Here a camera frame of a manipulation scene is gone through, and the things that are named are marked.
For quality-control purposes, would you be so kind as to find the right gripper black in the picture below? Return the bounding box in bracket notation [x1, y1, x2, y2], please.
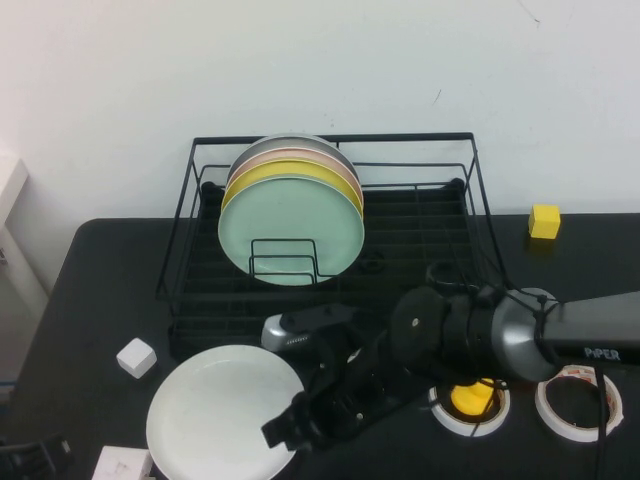
[260, 323, 435, 453]

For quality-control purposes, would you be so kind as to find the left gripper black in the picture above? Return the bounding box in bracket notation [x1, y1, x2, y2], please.
[0, 433, 77, 480]

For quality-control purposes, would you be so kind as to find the white round plate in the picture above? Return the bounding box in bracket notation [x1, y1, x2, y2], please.
[145, 344, 307, 480]

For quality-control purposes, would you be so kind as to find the mint green plate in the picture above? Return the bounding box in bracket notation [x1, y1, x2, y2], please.
[217, 175, 365, 287]

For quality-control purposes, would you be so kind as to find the yellow plate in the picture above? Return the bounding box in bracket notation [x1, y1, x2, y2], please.
[221, 158, 364, 217]

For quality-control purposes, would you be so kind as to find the pink plate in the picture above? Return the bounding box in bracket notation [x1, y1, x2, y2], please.
[224, 148, 362, 201]

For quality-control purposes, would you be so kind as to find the grey plate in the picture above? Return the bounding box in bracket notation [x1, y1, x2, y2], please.
[227, 133, 359, 187]

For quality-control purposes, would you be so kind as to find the large white block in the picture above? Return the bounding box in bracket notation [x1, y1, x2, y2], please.
[92, 445, 154, 480]

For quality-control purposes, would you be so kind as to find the small white rounded cube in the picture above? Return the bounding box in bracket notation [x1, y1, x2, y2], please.
[115, 337, 158, 380]

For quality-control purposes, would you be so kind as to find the white double-sided tape roll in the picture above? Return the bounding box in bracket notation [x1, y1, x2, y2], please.
[428, 383, 512, 439]
[534, 363, 625, 444]

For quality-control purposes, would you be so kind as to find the yellow rubber duck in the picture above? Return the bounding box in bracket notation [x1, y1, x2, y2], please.
[449, 378, 497, 417]

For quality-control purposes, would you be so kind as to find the white cabinet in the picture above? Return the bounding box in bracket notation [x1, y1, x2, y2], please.
[0, 149, 51, 401]

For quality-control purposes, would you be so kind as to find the black plastic drip tray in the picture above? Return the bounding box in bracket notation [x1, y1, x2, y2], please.
[168, 178, 495, 362]

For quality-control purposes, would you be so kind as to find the yellow cube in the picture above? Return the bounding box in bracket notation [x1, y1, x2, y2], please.
[527, 203, 561, 240]

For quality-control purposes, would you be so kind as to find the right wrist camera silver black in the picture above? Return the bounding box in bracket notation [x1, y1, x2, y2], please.
[259, 303, 362, 358]

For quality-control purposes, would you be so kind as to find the black wire dish rack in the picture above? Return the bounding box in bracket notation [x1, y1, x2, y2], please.
[155, 132, 513, 362]

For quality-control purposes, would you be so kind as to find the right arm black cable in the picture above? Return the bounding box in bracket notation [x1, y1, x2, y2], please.
[424, 259, 624, 480]

